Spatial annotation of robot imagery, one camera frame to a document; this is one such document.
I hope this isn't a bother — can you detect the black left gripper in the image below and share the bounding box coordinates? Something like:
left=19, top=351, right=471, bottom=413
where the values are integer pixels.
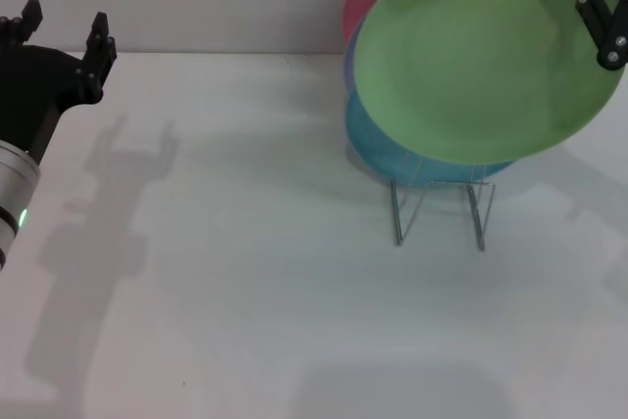
left=0, top=0, right=119, bottom=166

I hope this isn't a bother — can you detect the green plastic plate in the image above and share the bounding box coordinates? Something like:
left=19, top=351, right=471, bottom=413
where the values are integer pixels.
left=351, top=0, right=627, bottom=166

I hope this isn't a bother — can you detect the light blue plastic plate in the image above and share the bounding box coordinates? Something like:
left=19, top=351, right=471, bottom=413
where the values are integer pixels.
left=344, top=88, right=521, bottom=190

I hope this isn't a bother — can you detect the purple plastic plate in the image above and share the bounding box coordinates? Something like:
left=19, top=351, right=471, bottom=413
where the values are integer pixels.
left=342, top=14, right=365, bottom=92

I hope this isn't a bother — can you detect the metal wire plate rack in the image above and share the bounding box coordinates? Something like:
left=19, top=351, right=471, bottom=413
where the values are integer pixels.
left=390, top=151, right=497, bottom=252

